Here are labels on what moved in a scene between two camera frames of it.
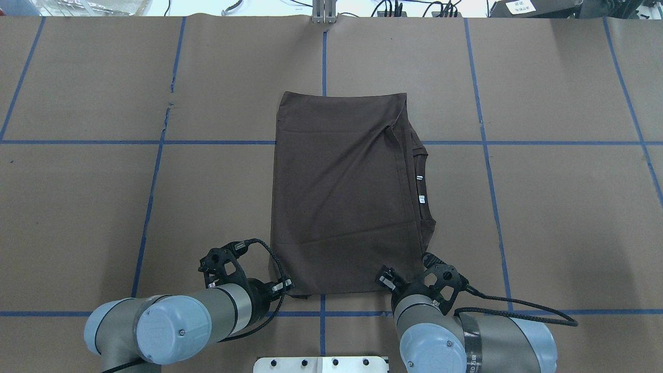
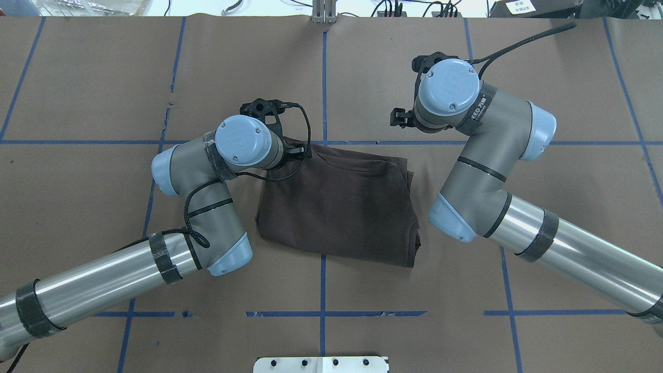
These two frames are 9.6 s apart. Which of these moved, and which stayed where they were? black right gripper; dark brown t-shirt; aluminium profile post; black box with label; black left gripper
Moved: black right gripper; black left gripper; dark brown t-shirt
Stayed: black box with label; aluminium profile post
